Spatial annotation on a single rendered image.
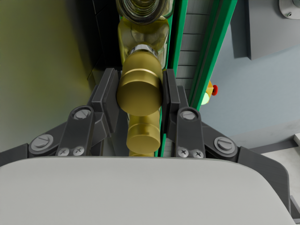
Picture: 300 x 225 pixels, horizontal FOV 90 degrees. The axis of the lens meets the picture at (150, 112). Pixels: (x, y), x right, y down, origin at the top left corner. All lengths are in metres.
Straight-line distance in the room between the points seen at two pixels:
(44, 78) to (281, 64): 0.93
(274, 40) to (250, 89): 0.27
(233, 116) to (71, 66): 0.97
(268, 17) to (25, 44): 0.72
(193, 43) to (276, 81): 0.69
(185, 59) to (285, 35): 0.50
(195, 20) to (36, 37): 0.29
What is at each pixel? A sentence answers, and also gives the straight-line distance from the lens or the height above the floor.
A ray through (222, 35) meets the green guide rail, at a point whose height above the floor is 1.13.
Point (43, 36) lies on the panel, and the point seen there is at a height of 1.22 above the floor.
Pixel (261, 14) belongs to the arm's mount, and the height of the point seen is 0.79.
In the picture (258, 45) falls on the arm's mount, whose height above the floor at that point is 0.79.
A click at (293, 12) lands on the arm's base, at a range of 0.79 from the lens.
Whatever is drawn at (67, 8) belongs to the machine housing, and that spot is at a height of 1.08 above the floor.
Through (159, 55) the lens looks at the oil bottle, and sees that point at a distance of 0.17.
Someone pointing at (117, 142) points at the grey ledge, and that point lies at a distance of 0.67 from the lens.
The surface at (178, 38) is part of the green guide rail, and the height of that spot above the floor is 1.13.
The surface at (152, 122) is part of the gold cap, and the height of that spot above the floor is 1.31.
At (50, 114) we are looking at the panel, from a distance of 0.23.
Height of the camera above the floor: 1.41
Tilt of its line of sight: 45 degrees down
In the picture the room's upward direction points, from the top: 179 degrees counter-clockwise
